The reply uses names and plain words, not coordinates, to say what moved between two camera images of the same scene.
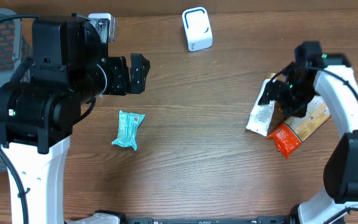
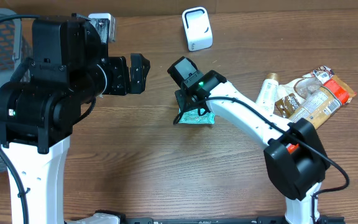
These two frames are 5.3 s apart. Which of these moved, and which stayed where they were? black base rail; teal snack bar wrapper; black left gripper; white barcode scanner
Moved: teal snack bar wrapper
Stayed: black base rail; black left gripper; white barcode scanner
